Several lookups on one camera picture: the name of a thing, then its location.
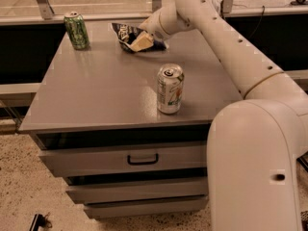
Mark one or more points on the black stand leg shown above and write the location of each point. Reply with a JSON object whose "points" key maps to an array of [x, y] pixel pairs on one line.
{"points": [[303, 160]]}

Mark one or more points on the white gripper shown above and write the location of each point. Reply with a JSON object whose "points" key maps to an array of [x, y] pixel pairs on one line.
{"points": [[151, 25]]}

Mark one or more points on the wire basket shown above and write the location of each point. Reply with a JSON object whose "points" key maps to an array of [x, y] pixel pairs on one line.
{"points": [[304, 220]]}

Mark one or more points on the grey drawer cabinet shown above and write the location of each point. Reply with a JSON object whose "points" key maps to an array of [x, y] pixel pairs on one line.
{"points": [[106, 97]]}

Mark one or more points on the grey drawer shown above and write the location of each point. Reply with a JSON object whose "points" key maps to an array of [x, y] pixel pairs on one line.
{"points": [[146, 207], [138, 190], [125, 158]]}

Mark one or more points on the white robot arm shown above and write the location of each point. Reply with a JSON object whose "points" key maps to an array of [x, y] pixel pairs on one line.
{"points": [[253, 144]]}

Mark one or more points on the white 7up can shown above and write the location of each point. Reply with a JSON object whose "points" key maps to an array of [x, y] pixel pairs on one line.
{"points": [[170, 83]]}

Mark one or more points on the top grey drawer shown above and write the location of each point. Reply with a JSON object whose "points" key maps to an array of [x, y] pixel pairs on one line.
{"points": [[125, 158]]}

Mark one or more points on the green soda can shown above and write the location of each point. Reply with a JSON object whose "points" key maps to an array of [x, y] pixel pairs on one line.
{"points": [[76, 30]]}

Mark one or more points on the blue chip bag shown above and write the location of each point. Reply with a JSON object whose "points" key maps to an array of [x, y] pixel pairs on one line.
{"points": [[126, 34]]}

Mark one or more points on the bottom grey drawer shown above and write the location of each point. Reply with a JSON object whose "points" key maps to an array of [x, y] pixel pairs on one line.
{"points": [[146, 207]]}

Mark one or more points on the metal window rail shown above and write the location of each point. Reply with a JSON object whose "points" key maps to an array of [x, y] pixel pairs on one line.
{"points": [[96, 15]]}

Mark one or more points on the black drawer handle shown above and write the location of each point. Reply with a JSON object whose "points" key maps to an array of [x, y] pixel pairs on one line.
{"points": [[142, 161]]}

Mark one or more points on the middle grey drawer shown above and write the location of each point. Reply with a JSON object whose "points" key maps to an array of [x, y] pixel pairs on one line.
{"points": [[138, 190]]}

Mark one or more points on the black floor object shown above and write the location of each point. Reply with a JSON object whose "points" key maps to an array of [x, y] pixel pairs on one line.
{"points": [[39, 221]]}

